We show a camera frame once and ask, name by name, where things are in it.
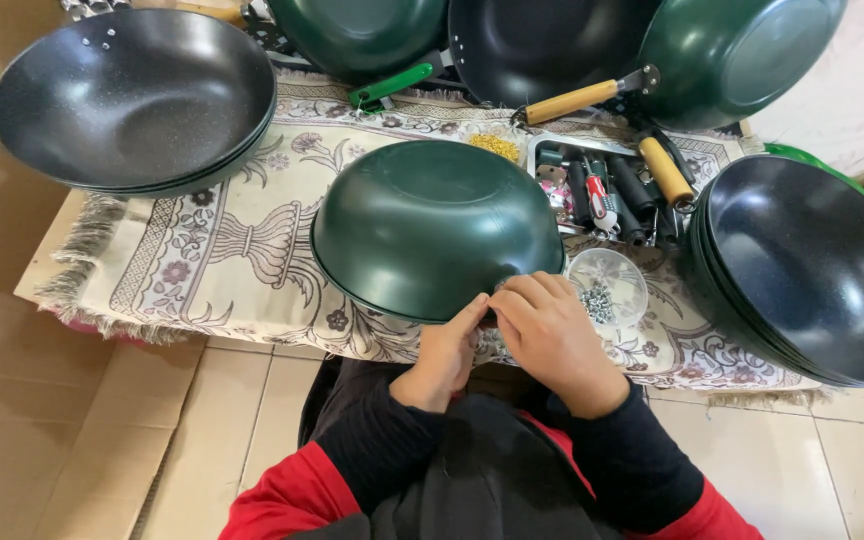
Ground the loose wooden wok handle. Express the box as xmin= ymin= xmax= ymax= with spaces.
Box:
xmin=637 ymin=135 xmax=698 ymax=213

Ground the green wok with wooden handle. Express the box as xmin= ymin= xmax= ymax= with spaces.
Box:
xmin=510 ymin=0 xmax=850 ymax=133

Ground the red handled screwdriver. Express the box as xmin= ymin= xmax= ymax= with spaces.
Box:
xmin=584 ymin=172 xmax=620 ymax=233

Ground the black speckled handleless wok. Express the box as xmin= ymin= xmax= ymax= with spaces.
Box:
xmin=0 ymin=7 xmax=279 ymax=190

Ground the white cloth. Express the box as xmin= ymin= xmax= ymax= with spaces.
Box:
xmin=747 ymin=0 xmax=864 ymax=178

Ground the clear plastic bowl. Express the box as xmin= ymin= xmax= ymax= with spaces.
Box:
xmin=564 ymin=247 xmax=650 ymax=332

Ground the upturned dark green wok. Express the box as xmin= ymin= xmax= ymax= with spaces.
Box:
xmin=264 ymin=0 xmax=450 ymax=86

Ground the black wok with green handle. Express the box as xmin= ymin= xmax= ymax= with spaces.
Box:
xmin=348 ymin=0 xmax=663 ymax=114

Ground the black plastic handle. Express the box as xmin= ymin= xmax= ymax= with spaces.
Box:
xmin=612 ymin=196 xmax=648 ymax=248
xmin=606 ymin=153 xmax=659 ymax=223
xmin=566 ymin=159 xmax=596 ymax=231

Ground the red and black jacket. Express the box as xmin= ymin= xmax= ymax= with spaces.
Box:
xmin=218 ymin=355 xmax=768 ymax=540

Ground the patterned beige fringed rug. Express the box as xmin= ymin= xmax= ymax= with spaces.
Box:
xmin=34 ymin=67 xmax=832 ymax=393

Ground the silver metal tray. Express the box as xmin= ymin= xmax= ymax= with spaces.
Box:
xmin=525 ymin=132 xmax=693 ymax=249

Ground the person's right hand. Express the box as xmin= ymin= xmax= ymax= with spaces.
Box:
xmin=488 ymin=271 xmax=632 ymax=421

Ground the person's left hand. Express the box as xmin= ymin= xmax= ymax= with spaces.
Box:
xmin=390 ymin=293 xmax=492 ymax=414

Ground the brown cardboard sheet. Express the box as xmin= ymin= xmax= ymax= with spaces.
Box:
xmin=0 ymin=0 xmax=210 ymax=540

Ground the black plastic crate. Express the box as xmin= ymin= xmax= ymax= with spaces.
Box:
xmin=240 ymin=3 xmax=307 ymax=70

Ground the bright green basin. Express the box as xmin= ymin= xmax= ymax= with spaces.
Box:
xmin=764 ymin=141 xmax=864 ymax=211

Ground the heap of silver screws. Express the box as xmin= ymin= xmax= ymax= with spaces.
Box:
xmin=579 ymin=282 xmax=618 ymax=326

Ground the heap of gold screws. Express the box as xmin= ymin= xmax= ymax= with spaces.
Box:
xmin=467 ymin=132 xmax=522 ymax=163

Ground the green wok under speckled wok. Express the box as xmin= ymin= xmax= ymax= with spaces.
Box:
xmin=64 ymin=97 xmax=280 ymax=201

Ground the dark green handleless wok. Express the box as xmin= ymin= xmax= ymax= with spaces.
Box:
xmin=309 ymin=140 xmax=567 ymax=326

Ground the stack of black speckled woks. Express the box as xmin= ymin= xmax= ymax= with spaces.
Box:
xmin=688 ymin=153 xmax=864 ymax=390

